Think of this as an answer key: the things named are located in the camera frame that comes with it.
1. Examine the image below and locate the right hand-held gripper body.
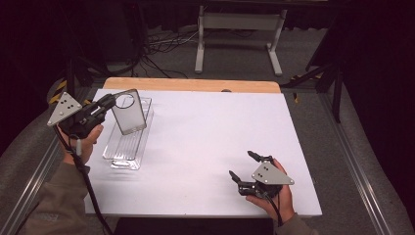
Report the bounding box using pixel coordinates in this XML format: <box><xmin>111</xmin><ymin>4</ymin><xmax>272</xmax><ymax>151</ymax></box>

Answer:
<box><xmin>237</xmin><ymin>162</ymin><xmax>296</xmax><ymax>199</ymax></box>

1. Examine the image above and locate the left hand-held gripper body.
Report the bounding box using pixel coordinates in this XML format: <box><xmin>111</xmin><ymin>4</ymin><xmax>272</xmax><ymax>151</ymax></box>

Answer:
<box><xmin>46</xmin><ymin>91</ymin><xmax>110</xmax><ymax>140</ymax></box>

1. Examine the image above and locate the clear phone case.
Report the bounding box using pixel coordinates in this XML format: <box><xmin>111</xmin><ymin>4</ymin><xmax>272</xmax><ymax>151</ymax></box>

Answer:
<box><xmin>111</xmin><ymin>88</ymin><xmax>148</xmax><ymax>136</ymax></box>

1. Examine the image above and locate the clear plastic tray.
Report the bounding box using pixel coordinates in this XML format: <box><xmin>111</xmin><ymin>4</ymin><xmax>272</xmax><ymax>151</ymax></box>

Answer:
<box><xmin>102</xmin><ymin>96</ymin><xmax>155</xmax><ymax>171</ymax></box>

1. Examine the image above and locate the person's right hand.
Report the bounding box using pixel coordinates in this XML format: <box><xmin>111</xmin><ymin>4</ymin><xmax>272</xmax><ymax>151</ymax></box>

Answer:
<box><xmin>245</xmin><ymin>158</ymin><xmax>297</xmax><ymax>225</ymax></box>

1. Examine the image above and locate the person's left hand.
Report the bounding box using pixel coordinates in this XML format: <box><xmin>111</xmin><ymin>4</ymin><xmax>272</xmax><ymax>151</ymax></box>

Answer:
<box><xmin>60</xmin><ymin>124</ymin><xmax>105</xmax><ymax>166</ymax></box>

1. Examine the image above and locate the yellow black hazard tape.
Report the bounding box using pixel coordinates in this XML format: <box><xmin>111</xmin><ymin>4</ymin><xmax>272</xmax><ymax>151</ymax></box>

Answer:
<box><xmin>47</xmin><ymin>79</ymin><xmax>93</xmax><ymax>106</ymax></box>

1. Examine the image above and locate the black metal stand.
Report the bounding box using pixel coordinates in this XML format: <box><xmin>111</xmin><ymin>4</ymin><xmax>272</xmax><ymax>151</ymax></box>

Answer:
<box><xmin>280</xmin><ymin>19</ymin><xmax>347</xmax><ymax>123</ymax></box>
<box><xmin>62</xmin><ymin>55</ymin><xmax>114</xmax><ymax>118</ymax></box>

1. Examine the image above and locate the white board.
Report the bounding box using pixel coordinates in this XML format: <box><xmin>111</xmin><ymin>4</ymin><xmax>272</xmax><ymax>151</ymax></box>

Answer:
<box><xmin>82</xmin><ymin>88</ymin><xmax>323</xmax><ymax>218</ymax></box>

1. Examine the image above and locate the black panel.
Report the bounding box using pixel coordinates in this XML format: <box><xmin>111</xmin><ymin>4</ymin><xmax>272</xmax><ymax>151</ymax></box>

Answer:
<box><xmin>114</xmin><ymin>216</ymin><xmax>276</xmax><ymax>235</ymax></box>

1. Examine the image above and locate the wooden table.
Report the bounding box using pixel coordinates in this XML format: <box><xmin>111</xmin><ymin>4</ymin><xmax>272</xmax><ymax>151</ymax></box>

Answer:
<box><xmin>102</xmin><ymin>76</ymin><xmax>282</xmax><ymax>94</ymax></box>

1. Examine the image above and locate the white metal stand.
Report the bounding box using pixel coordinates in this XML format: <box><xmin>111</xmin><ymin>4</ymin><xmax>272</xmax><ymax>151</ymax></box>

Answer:
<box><xmin>194</xmin><ymin>4</ymin><xmax>289</xmax><ymax>77</ymax></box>

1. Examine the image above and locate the right hand-held gripper cable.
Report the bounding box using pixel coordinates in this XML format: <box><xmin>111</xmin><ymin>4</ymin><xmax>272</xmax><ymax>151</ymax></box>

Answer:
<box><xmin>263</xmin><ymin>193</ymin><xmax>284</xmax><ymax>228</ymax></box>

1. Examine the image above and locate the hand-held gripper cable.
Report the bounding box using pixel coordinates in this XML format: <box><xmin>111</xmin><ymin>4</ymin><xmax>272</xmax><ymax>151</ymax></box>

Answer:
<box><xmin>263</xmin><ymin>193</ymin><xmax>284</xmax><ymax>228</ymax></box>
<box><xmin>53</xmin><ymin>125</ymin><xmax>115</xmax><ymax>235</ymax></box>

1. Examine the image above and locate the left hand-held gripper cable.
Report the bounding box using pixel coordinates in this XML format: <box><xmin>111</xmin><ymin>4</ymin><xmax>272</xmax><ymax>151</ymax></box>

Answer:
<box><xmin>53</xmin><ymin>125</ymin><xmax>115</xmax><ymax>235</ymax></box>

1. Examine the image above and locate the aluminium rail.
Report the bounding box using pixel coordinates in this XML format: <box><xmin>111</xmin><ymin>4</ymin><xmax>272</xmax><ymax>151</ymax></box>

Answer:
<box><xmin>316</xmin><ymin>92</ymin><xmax>394</xmax><ymax>235</ymax></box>
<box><xmin>0</xmin><ymin>87</ymin><xmax>96</xmax><ymax>235</ymax></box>

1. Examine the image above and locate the bundle of floor cables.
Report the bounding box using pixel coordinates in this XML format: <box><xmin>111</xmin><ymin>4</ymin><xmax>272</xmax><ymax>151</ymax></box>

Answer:
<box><xmin>138</xmin><ymin>27</ymin><xmax>205</xmax><ymax>80</ymax></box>

